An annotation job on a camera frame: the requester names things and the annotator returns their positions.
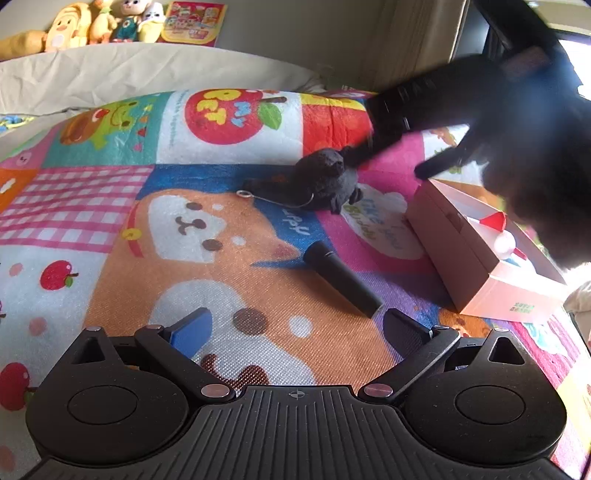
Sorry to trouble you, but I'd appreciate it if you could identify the black plush toy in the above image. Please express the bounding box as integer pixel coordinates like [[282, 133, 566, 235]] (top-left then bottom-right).
[[237, 147, 366, 216]]

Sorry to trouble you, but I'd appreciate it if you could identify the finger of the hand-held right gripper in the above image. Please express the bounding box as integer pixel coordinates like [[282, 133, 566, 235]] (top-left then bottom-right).
[[341, 55, 485, 168], [414, 134, 485, 182]]

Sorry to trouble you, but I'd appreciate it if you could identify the white and red toy rocket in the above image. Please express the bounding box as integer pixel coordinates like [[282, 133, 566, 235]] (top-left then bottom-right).
[[466, 210, 529, 265]]

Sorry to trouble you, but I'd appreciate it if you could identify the black flashlight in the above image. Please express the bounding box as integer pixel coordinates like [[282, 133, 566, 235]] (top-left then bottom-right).
[[302, 240, 385, 319]]

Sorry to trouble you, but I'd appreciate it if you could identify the yellow duck plush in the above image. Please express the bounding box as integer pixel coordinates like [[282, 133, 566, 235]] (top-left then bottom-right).
[[44, 2, 94, 52]]

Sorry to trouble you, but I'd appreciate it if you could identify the yellow banana plush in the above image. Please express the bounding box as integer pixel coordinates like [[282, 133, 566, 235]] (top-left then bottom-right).
[[139, 2, 167, 44]]

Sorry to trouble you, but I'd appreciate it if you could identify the long yellow plush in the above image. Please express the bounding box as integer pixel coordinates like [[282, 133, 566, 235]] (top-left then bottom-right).
[[0, 30, 51, 62]]

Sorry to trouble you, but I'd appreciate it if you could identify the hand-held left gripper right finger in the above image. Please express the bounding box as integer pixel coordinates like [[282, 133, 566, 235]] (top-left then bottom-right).
[[362, 308, 533, 402]]

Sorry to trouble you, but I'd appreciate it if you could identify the beige cushion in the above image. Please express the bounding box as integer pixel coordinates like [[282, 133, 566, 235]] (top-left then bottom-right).
[[0, 44, 326, 136]]

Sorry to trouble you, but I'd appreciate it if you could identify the pink cardboard box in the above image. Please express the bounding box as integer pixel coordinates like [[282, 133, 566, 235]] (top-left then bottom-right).
[[405, 178, 571, 324]]

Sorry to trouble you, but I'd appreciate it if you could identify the red picture book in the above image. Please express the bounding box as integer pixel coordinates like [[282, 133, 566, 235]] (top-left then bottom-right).
[[161, 1, 228, 48]]

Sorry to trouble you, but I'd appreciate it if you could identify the colourful cartoon play mat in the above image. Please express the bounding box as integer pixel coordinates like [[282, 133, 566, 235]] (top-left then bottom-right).
[[0, 88, 591, 480]]

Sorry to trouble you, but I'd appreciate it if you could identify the orange plush toy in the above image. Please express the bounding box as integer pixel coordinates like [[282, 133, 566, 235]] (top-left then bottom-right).
[[89, 0, 119, 45]]

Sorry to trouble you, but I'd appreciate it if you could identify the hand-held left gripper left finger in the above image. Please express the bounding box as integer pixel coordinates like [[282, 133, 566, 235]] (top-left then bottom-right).
[[44, 307, 237, 402]]

